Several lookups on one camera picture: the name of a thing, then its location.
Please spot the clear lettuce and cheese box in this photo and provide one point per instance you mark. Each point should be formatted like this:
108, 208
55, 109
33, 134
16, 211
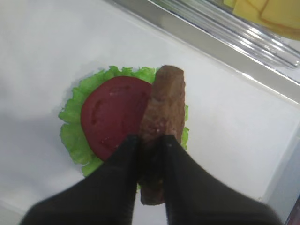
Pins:
245, 37

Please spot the yellow cheese slice stack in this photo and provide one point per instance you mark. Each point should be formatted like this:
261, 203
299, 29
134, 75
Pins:
279, 16

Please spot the brown burger patty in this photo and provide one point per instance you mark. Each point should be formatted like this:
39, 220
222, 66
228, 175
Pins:
164, 115

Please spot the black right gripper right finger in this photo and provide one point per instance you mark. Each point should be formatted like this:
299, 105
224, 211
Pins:
194, 197

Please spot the red tomato slice on burger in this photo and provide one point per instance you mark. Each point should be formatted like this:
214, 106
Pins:
113, 111

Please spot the green lettuce leaf on bun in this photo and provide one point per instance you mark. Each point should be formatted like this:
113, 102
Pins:
71, 132

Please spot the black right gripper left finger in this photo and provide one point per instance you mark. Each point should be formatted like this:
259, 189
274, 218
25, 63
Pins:
105, 197

